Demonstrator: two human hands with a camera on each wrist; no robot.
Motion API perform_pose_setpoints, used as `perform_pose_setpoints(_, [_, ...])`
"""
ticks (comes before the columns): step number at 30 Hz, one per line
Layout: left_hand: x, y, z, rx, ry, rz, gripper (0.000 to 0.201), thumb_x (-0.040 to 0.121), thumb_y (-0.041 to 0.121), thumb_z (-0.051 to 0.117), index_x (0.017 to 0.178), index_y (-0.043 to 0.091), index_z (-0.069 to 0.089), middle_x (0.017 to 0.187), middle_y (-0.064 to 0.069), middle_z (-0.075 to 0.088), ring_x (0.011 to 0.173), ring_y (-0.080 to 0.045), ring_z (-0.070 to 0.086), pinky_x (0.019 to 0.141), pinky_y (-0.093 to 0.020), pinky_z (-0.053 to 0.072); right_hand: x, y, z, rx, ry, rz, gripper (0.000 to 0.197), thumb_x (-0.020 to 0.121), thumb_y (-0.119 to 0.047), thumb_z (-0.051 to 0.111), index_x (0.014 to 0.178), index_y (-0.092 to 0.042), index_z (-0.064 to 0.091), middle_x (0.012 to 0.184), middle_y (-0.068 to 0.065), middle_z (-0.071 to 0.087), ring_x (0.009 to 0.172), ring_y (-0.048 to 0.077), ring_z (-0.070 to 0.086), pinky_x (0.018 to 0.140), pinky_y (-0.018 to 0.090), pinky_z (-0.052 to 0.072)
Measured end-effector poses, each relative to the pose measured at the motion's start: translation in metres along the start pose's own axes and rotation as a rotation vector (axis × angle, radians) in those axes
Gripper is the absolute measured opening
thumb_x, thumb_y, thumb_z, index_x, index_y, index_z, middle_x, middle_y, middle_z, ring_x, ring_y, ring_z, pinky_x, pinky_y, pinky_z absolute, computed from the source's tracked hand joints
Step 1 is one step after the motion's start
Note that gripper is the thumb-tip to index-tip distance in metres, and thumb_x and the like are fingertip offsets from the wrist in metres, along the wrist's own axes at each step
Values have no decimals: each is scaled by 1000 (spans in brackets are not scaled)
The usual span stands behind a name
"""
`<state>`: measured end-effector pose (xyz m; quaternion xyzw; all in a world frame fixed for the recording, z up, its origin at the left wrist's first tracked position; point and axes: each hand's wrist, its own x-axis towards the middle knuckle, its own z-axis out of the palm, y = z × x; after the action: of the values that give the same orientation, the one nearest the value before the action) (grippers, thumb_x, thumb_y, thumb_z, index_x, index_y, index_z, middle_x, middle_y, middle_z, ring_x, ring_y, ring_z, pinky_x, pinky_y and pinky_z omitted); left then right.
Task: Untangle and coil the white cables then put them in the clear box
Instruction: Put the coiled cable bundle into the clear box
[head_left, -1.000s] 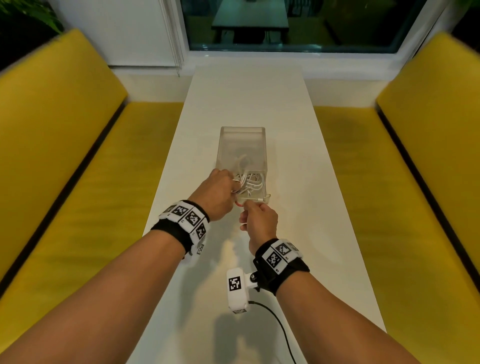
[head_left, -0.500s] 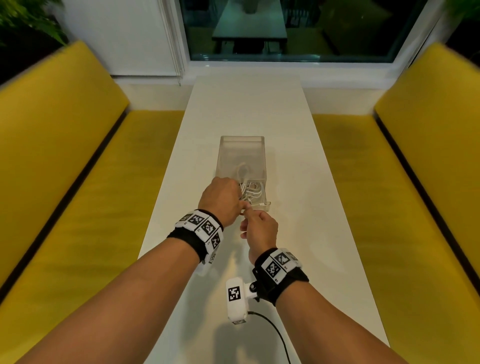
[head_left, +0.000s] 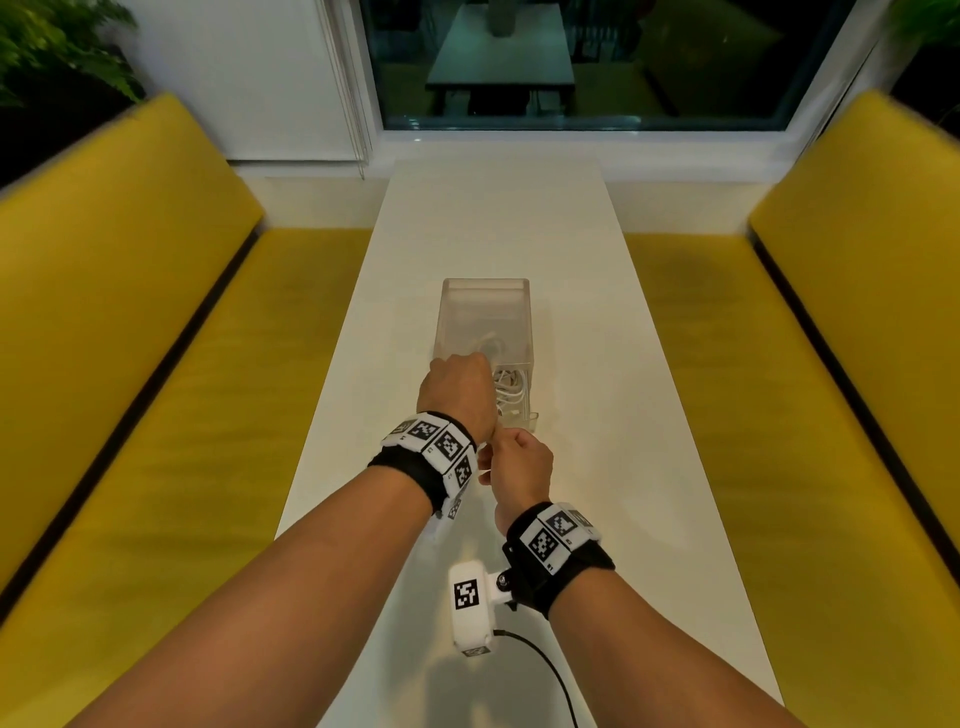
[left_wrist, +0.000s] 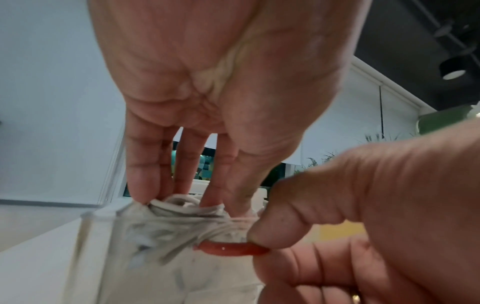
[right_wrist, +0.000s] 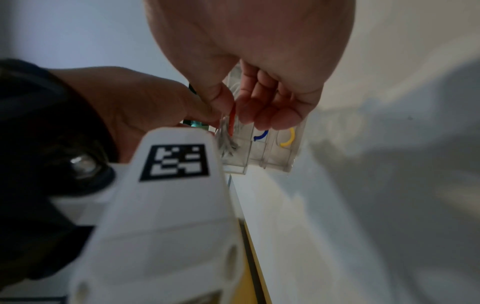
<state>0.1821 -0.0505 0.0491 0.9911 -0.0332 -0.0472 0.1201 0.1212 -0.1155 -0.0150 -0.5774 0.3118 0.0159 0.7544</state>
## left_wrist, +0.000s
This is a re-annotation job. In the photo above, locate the green plant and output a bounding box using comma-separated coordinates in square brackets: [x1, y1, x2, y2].
[293, 132, 405, 177]

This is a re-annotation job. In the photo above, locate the person's left hand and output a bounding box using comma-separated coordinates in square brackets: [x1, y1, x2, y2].
[86, 0, 374, 217]

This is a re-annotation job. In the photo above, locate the translucent plastic drawer box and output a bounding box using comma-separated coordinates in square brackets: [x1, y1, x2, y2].
[69, 189, 272, 304]

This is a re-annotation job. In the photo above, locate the black pendant lamp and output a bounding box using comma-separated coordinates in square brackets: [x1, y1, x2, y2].
[438, 55, 468, 81]

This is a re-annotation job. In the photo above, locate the glass window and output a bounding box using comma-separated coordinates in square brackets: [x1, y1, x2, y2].
[170, 139, 297, 191]

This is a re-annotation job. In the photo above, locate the white roller blind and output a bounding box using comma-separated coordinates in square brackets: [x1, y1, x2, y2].
[290, 56, 438, 167]

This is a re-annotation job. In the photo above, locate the yellow bench right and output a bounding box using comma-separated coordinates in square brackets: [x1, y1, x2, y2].
[310, 221, 367, 241]

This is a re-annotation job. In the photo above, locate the white table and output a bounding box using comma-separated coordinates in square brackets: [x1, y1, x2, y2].
[0, 219, 84, 304]

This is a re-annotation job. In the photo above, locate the person's right hand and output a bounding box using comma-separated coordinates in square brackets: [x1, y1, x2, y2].
[247, 118, 480, 304]

